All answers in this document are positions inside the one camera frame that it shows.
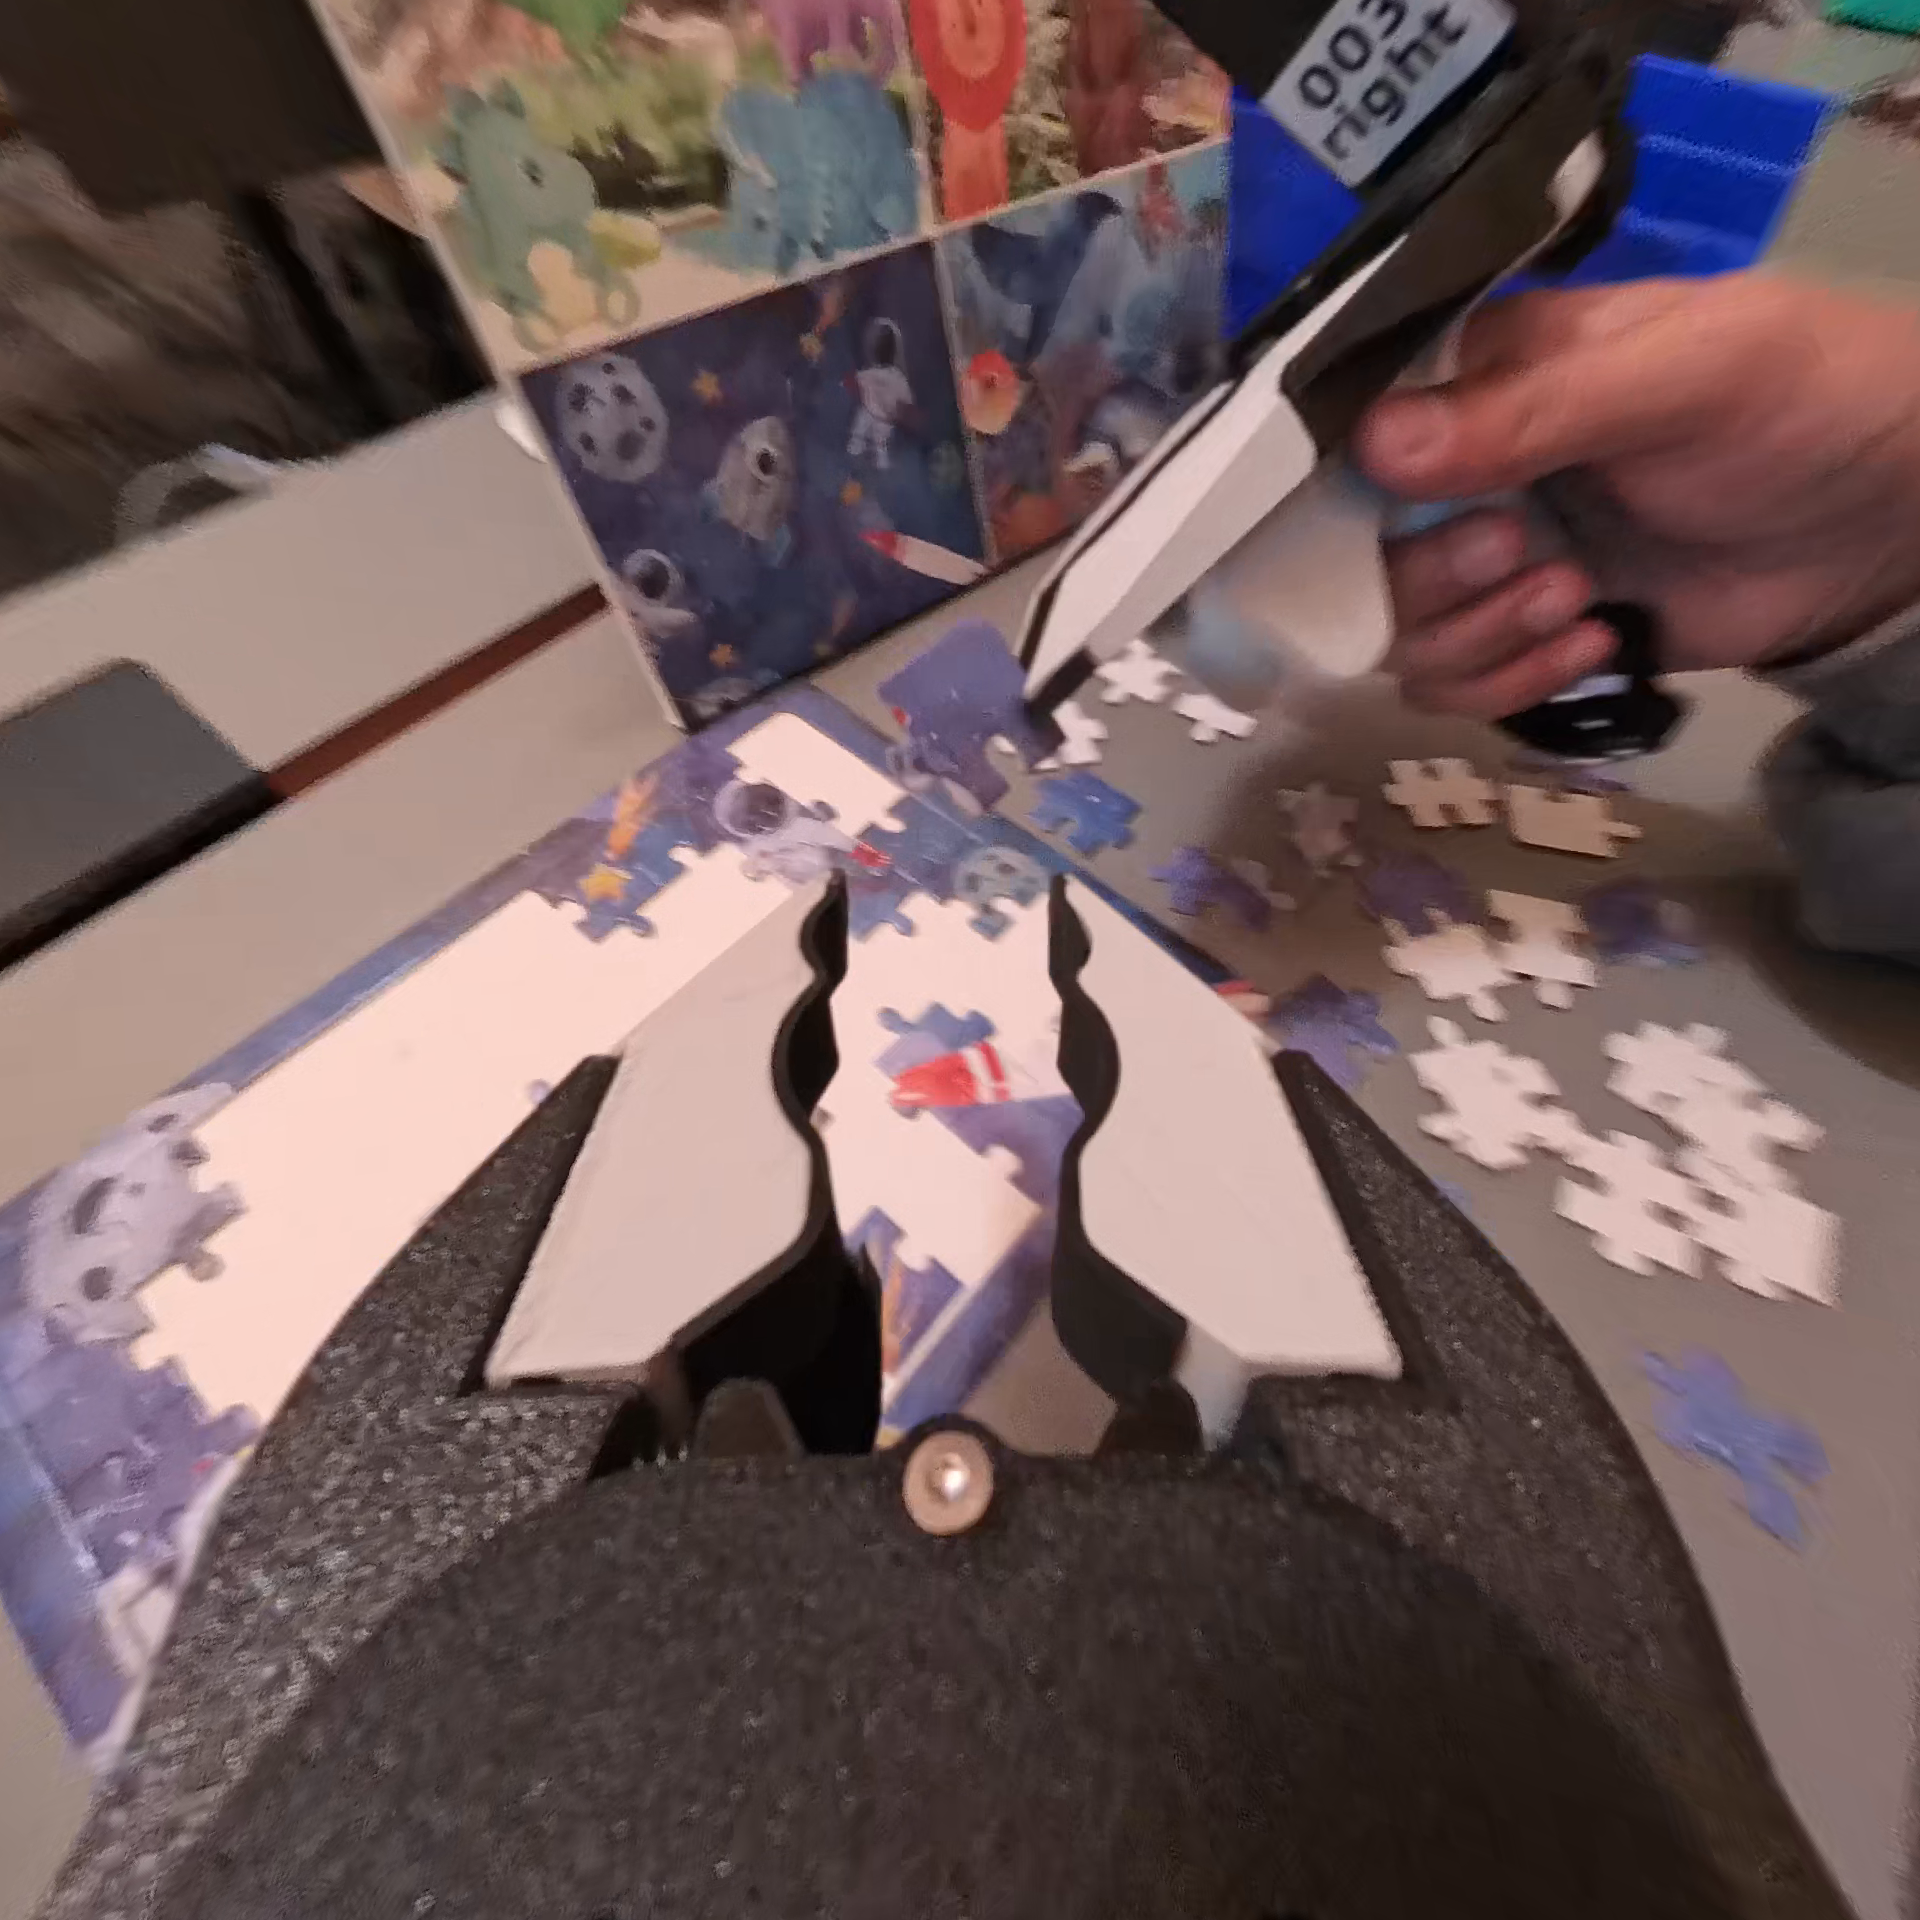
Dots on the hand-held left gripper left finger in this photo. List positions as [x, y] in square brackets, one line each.
[675, 1200]

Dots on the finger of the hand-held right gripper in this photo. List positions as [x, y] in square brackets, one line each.
[1329, 308]
[1201, 510]

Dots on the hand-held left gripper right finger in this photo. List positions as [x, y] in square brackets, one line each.
[1214, 1200]

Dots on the joined satellite puzzle pieces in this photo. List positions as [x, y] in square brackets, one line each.
[954, 697]

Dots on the space puzzle board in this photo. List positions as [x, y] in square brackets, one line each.
[376, 1079]

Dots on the person's right forearm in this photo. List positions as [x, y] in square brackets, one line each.
[1851, 810]

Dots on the adjoining grey desk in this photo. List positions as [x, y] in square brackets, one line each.
[299, 570]

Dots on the person's right hand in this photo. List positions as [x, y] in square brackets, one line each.
[1725, 452]

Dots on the blue plastic bin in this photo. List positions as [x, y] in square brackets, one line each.
[1725, 165]

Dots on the pile of loose puzzle pieces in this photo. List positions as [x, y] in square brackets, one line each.
[1493, 1103]

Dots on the printed puzzle box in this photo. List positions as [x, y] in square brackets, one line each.
[751, 452]

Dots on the black rounded panel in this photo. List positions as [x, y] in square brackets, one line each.
[105, 797]

